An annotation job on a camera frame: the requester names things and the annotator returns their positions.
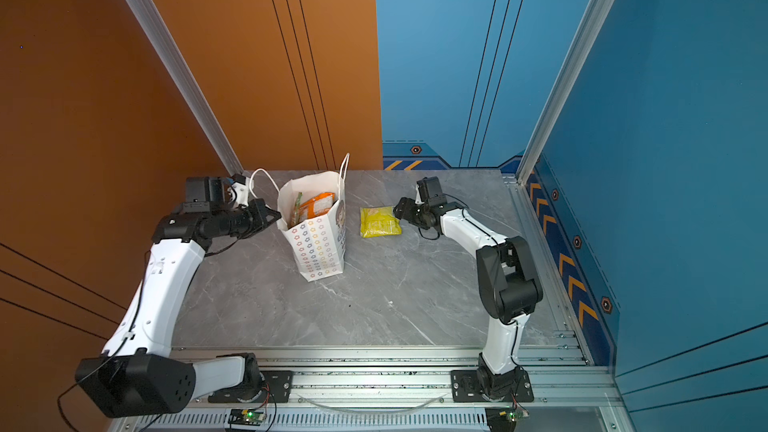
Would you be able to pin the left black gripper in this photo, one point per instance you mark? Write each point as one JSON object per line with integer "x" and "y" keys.
{"x": 258, "y": 208}

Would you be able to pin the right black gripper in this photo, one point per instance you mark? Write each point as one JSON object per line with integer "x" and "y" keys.
{"x": 404, "y": 210}

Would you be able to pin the yellow snack bag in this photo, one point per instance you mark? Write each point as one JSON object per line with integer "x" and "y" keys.
{"x": 379, "y": 222}

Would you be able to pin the orange snack bag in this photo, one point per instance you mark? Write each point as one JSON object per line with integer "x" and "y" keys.
{"x": 316, "y": 206}

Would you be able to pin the white patterned paper bag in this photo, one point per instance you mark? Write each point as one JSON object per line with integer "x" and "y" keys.
{"x": 318, "y": 245}

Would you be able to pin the green nut snack bag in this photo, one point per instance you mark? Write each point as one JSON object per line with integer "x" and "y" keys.
{"x": 295, "y": 217}

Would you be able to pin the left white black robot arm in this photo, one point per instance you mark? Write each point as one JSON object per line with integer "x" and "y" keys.
{"x": 135, "y": 374}

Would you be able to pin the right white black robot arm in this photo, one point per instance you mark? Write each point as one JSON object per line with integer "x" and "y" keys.
{"x": 508, "y": 284}

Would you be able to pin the left circuit board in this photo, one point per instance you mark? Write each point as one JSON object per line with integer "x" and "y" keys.
{"x": 247, "y": 419}

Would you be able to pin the circuit board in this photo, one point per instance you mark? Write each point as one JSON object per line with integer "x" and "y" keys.
{"x": 505, "y": 419}
{"x": 247, "y": 419}

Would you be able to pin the right circuit board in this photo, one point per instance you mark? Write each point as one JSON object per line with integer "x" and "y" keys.
{"x": 505, "y": 419}

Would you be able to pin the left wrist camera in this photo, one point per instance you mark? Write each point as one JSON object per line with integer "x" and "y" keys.
{"x": 211, "y": 194}

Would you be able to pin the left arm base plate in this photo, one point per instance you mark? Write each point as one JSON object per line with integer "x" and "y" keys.
{"x": 274, "y": 386}

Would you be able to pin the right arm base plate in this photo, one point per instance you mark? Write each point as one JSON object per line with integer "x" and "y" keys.
{"x": 480, "y": 385}

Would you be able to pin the aluminium rail frame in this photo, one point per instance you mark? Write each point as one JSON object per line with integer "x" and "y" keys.
{"x": 404, "y": 388}

